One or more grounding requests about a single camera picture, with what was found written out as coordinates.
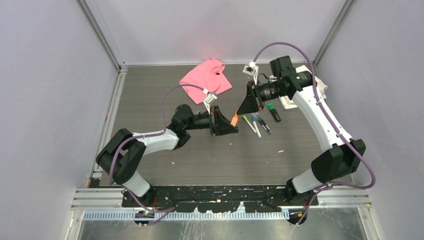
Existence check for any black green highlighter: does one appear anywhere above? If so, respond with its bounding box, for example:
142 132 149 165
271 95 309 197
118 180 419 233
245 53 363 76
267 103 281 123

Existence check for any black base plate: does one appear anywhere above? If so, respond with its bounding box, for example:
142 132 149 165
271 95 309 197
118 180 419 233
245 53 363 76
122 185 318 213

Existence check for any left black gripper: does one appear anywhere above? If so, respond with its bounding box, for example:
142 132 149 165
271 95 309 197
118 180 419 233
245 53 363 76
184 104 238 136

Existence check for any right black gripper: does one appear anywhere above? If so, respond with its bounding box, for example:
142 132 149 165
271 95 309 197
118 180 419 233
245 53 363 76
236 80 285 117

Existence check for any green gel pen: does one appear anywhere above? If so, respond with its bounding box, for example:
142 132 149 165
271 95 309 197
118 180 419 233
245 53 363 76
254 112 272 135

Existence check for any pink cloth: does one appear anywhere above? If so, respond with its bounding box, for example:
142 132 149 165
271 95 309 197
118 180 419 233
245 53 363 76
179 59 232 105

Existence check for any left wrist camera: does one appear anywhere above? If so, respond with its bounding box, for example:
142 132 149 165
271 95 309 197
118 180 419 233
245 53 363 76
202 88 218 115

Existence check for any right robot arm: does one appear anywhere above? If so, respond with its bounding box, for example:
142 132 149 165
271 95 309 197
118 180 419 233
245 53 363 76
237 56 366 205

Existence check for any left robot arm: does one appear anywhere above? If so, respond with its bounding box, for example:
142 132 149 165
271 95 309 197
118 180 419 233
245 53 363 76
95 104 239 207

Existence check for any black pen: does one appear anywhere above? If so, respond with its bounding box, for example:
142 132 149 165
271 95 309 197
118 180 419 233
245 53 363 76
253 112 269 131

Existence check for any orange highlighter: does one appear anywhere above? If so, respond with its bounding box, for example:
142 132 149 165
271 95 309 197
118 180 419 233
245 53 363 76
230 108 239 127

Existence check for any white blue marker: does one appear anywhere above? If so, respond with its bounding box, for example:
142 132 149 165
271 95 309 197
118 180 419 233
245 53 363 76
250 116 262 139

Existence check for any white cloth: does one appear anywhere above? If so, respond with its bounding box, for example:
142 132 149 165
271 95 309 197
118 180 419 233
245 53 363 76
279 76 328 110

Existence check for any white marker pen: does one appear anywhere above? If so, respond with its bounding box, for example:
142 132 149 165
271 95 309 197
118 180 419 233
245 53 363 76
242 115 257 134

